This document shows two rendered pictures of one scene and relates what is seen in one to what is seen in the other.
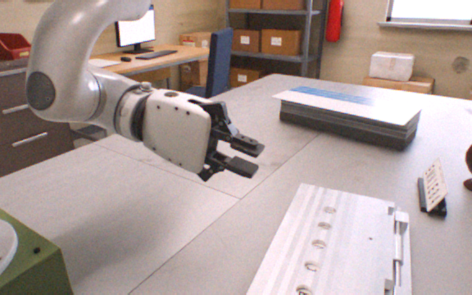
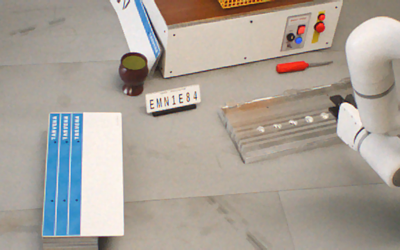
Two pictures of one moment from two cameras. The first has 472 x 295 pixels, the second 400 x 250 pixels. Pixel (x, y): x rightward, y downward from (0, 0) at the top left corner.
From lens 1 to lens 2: 2.38 m
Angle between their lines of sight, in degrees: 100
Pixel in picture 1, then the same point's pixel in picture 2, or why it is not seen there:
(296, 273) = (319, 121)
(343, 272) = (301, 108)
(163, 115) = not seen: hidden behind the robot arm
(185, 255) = (344, 181)
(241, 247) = (314, 164)
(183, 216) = (324, 205)
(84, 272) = (396, 208)
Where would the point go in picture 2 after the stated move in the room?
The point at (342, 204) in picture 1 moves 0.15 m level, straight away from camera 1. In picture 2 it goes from (249, 126) to (199, 139)
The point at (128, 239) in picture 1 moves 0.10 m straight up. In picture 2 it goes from (366, 212) to (375, 188)
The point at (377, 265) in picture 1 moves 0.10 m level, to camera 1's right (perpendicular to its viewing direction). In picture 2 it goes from (283, 101) to (258, 81)
